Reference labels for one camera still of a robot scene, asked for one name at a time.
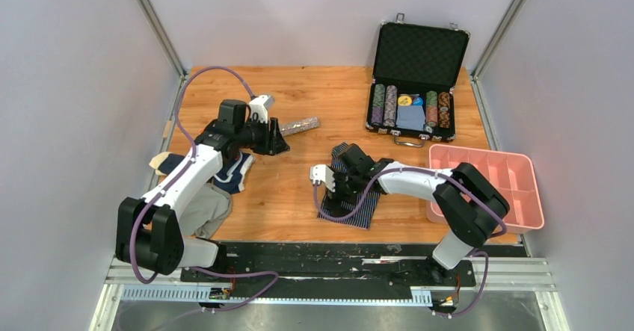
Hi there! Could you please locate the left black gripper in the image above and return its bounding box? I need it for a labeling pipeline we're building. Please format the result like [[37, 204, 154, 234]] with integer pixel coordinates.
[[234, 115, 290, 156]]

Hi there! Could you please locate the purple poker chip stack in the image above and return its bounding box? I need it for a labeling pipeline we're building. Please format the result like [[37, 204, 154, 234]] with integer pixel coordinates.
[[370, 84, 386, 126]]

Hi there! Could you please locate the navy white orange garment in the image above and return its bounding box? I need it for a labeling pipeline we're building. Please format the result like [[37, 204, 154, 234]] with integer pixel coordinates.
[[149, 152, 255, 194]]

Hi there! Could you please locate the glittery silver microphone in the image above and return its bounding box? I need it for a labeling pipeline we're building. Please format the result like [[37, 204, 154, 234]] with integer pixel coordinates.
[[280, 117, 321, 137]]

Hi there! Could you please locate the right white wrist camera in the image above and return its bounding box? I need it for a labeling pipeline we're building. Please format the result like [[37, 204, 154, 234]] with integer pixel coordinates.
[[309, 164, 336, 192]]

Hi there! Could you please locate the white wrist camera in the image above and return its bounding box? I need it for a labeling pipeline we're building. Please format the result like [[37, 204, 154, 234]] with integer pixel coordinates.
[[248, 95, 274, 124], [309, 164, 336, 192]]

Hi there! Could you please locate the yellow dealer button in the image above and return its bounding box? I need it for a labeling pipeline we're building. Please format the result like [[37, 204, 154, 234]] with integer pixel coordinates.
[[397, 94, 413, 106]]

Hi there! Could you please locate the grey poker chip stack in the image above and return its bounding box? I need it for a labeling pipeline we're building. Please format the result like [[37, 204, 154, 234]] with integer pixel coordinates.
[[384, 85, 398, 127]]

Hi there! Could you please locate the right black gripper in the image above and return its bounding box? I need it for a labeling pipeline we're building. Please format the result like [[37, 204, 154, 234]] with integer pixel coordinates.
[[324, 168, 363, 218]]

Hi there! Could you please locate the blue playing card deck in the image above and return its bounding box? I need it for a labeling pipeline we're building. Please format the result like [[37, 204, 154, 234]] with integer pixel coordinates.
[[396, 105, 425, 131]]

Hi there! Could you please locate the brown poker chip stack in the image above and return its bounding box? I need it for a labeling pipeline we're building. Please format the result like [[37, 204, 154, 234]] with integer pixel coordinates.
[[438, 92, 451, 129]]

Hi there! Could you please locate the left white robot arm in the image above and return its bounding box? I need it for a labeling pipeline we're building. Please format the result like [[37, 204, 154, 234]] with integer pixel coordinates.
[[115, 95, 290, 281]]

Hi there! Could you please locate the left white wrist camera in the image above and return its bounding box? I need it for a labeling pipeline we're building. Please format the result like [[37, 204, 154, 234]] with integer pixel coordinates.
[[248, 95, 274, 124]]

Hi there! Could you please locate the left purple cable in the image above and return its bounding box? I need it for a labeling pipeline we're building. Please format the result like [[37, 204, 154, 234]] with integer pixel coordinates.
[[129, 66, 280, 312]]

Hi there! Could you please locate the purple cable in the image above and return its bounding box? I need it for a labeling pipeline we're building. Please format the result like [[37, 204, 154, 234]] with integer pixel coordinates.
[[129, 66, 280, 312], [313, 166, 508, 318]]

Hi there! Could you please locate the black poker chip case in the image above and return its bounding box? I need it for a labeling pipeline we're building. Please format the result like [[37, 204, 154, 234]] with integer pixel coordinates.
[[365, 13, 470, 143]]

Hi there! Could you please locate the green poker chip stack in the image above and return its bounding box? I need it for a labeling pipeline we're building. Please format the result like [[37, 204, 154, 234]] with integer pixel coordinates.
[[425, 90, 438, 127]]

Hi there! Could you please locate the pink compartment tray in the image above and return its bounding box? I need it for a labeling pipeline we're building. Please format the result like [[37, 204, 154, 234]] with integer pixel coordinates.
[[428, 144, 545, 234]]

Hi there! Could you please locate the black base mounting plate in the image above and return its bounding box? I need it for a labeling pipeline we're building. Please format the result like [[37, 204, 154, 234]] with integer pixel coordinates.
[[179, 241, 478, 301]]

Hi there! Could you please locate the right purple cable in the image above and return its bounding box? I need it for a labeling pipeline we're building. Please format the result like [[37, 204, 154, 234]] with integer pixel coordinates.
[[313, 166, 508, 318]]

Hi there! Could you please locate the aluminium frame rail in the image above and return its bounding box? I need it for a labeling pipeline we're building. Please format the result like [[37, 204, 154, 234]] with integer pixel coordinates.
[[89, 257, 570, 330]]

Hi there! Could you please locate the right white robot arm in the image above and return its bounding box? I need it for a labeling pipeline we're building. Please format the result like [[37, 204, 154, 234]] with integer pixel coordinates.
[[309, 144, 511, 285]]

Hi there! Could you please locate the grey cloth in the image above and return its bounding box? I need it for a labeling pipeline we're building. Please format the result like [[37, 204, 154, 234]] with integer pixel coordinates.
[[179, 183, 233, 239]]

